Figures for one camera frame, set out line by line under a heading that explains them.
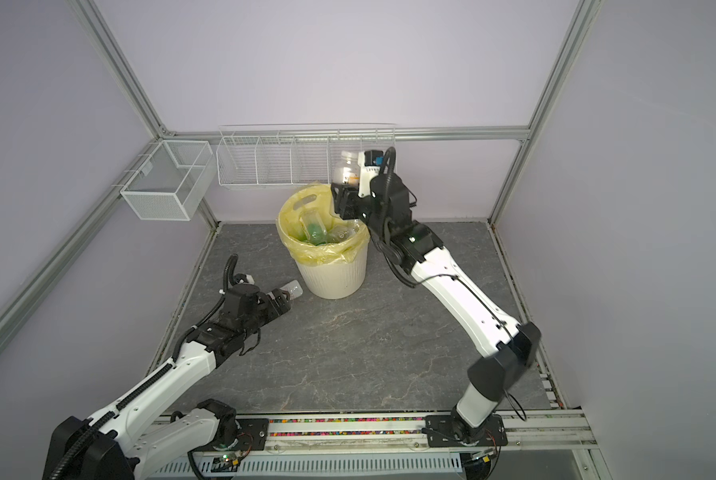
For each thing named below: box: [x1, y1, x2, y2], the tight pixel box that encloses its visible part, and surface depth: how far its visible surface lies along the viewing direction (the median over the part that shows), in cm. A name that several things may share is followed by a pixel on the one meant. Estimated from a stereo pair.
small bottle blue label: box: [331, 222, 360, 242], surface depth 92 cm
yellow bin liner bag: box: [276, 184, 371, 265], surface depth 81 cm
